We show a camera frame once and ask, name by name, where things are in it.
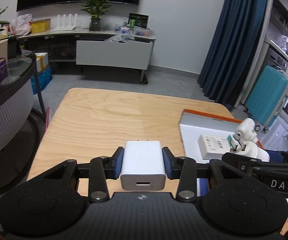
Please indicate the white USB charger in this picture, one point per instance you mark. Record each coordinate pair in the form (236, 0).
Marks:
(142, 162)

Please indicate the dark blue curtain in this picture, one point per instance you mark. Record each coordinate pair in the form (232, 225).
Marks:
(233, 42)

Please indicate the white and red plastic bag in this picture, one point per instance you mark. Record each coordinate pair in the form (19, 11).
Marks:
(21, 25)

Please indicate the yellow box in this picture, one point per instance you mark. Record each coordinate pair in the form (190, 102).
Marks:
(41, 26)

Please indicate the orange-edged white box lid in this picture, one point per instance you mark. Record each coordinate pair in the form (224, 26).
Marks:
(191, 135)

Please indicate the red spiral notebook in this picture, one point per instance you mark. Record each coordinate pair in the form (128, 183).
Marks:
(48, 117)

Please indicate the long media cabinet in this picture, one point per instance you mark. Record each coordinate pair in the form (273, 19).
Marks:
(59, 45)

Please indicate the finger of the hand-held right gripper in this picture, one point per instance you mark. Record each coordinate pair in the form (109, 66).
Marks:
(236, 161)
(275, 156)

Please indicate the potted plant in dark pot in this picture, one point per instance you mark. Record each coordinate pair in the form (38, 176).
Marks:
(95, 23)

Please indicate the teal suitcase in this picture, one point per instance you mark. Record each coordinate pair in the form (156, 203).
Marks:
(266, 97)

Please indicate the round black glass table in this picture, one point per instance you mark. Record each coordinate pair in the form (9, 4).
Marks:
(4, 120)

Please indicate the clear plastic bags clutter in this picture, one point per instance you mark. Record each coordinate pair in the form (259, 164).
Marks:
(119, 38)

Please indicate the white router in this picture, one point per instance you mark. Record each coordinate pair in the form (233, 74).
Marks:
(64, 26)

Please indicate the white and yellow carton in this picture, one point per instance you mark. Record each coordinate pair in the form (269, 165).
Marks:
(41, 61)

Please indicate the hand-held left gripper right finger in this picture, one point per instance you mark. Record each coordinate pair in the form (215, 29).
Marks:
(167, 162)

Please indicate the blue plastic bag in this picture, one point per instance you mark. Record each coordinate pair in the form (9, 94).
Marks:
(41, 80)

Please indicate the pile of small boxes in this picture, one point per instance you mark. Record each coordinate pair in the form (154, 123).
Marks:
(131, 31)

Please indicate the black and green box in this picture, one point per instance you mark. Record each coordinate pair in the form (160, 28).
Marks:
(138, 20)

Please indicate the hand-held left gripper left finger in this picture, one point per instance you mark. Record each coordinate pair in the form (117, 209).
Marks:
(117, 162)

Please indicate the large white plug-in vaporizer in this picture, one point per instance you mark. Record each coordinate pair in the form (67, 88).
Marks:
(256, 152)

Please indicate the white barcode box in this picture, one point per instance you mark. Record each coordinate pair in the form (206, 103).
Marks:
(212, 145)

